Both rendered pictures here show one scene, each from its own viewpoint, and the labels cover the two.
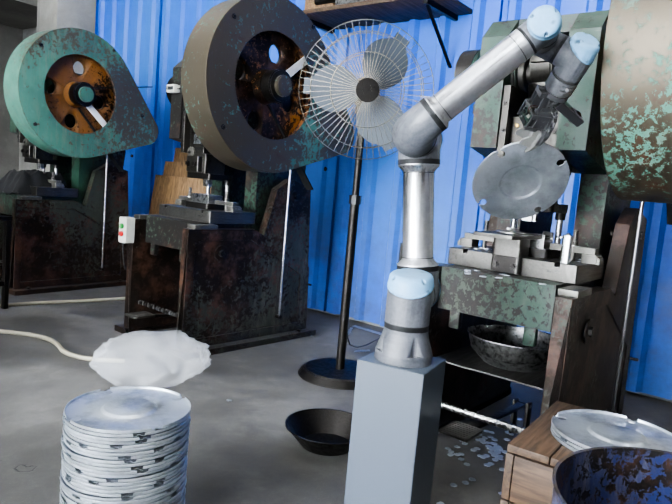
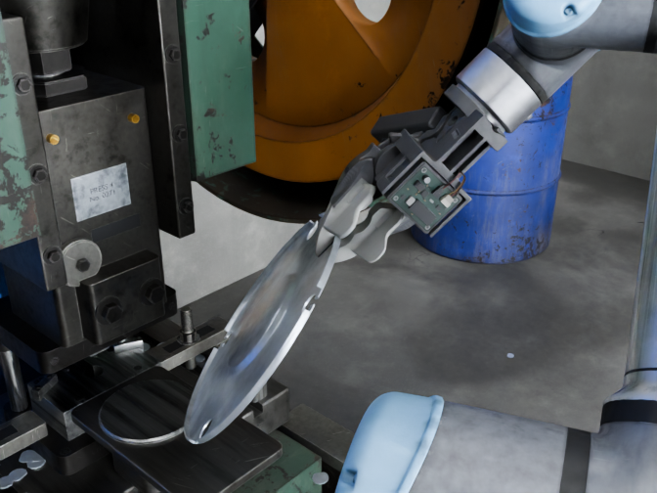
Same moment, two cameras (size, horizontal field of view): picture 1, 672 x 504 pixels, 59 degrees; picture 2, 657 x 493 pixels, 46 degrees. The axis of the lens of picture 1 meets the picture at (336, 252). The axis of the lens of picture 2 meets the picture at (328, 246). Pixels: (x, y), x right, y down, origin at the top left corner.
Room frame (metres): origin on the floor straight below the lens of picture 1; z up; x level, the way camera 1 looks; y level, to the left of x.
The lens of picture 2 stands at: (1.73, 0.17, 1.39)
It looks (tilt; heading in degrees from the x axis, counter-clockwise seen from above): 26 degrees down; 274
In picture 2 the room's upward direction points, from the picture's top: straight up
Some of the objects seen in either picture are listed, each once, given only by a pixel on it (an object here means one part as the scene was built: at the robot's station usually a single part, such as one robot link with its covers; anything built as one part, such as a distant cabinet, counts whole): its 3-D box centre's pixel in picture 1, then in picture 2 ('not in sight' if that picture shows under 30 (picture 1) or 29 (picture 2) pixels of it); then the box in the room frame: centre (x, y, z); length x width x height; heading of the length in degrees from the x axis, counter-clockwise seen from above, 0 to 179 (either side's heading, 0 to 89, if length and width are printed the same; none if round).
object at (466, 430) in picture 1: (491, 418); not in sight; (2.00, -0.58, 0.14); 0.59 x 0.10 x 0.05; 142
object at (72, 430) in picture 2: (527, 239); (97, 385); (2.10, -0.66, 0.76); 0.15 x 0.09 x 0.05; 52
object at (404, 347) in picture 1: (404, 340); not in sight; (1.53, -0.20, 0.50); 0.15 x 0.15 x 0.10
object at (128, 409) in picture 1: (129, 407); not in sight; (1.40, 0.47, 0.31); 0.29 x 0.29 x 0.01
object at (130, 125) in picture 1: (88, 166); not in sight; (4.50, 1.90, 0.87); 1.53 x 0.99 x 1.74; 145
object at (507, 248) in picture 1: (506, 252); (177, 467); (1.97, -0.56, 0.72); 0.25 x 0.14 x 0.14; 142
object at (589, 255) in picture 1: (577, 245); (193, 336); (2.00, -0.80, 0.76); 0.17 x 0.06 x 0.10; 52
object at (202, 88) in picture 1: (260, 182); not in sight; (3.46, 0.47, 0.87); 1.53 x 0.99 x 1.74; 140
